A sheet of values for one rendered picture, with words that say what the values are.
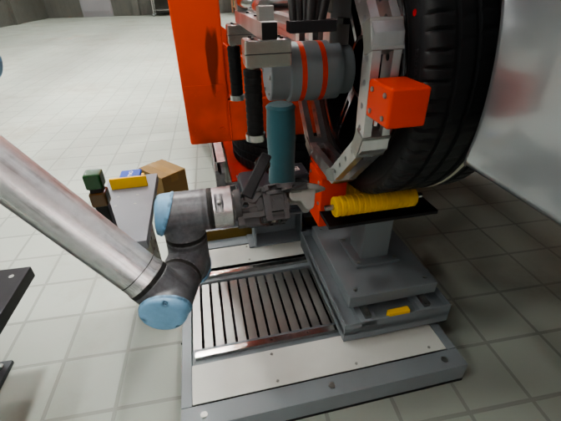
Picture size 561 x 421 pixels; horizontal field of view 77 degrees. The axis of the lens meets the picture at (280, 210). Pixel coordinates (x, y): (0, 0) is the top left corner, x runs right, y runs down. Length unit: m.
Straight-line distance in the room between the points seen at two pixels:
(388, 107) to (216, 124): 0.87
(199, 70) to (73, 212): 0.81
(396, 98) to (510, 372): 1.01
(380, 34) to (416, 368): 0.90
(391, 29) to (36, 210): 0.67
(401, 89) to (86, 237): 0.59
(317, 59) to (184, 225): 0.49
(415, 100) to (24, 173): 0.65
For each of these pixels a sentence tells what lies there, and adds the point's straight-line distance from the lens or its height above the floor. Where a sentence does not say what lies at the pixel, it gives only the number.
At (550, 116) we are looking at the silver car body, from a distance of 0.61.
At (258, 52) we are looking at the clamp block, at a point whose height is 0.93.
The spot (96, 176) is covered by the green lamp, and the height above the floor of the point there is 0.66.
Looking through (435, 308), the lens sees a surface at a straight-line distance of 1.26.
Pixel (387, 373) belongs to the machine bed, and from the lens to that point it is 1.17.
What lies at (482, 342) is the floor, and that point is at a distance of 1.45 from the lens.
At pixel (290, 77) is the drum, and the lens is 0.89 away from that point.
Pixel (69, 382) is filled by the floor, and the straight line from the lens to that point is 1.39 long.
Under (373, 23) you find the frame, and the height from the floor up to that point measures 0.97.
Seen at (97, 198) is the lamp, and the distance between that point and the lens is 0.99.
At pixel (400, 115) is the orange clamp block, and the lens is 0.67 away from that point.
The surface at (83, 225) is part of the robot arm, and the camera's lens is 0.69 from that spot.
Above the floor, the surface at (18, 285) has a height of 0.30.
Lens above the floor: 1.03
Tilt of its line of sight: 32 degrees down
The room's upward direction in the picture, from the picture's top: 1 degrees counter-clockwise
